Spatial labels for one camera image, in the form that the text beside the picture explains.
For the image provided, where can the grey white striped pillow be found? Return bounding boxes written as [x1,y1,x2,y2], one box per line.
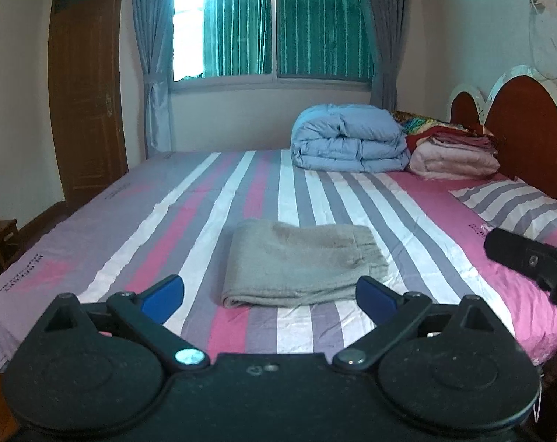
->
[449,177,557,250]

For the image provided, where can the window with green curtain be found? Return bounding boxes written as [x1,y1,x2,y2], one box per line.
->
[172,0,376,84]

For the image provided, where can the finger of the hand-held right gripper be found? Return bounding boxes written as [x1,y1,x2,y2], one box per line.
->
[484,227,557,312]

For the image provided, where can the folded light blue duvet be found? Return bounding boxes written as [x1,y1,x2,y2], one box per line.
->
[291,104,411,174]

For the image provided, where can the folded red blanket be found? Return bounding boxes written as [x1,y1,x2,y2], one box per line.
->
[405,124,499,155]

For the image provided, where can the colourful patterned pillow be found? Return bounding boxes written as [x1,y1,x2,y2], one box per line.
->
[391,110,451,137]

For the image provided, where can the grey curtain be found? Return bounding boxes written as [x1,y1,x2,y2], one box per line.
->
[131,0,182,154]
[359,0,407,112]

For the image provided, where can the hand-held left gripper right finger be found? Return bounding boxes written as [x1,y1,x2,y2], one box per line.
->
[332,275,497,373]

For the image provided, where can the thin white cable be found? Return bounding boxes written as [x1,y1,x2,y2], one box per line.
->
[527,0,557,82]

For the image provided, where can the brown wooden door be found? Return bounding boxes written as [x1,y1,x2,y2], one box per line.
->
[47,0,130,204]

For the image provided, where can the pink striped bed sheet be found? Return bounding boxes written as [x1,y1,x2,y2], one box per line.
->
[0,148,557,373]

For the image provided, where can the grey pants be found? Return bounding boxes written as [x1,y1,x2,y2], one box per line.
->
[221,220,390,309]

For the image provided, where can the brown wooden headboard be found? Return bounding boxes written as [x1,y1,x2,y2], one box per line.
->
[449,64,557,203]

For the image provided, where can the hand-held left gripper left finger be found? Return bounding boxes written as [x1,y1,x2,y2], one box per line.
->
[41,274,211,373]

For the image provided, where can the folded pale pink blanket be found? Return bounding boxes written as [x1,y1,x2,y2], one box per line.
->
[408,140,500,181]

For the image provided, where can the small wooden stool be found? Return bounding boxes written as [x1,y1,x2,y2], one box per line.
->
[0,172,20,271]

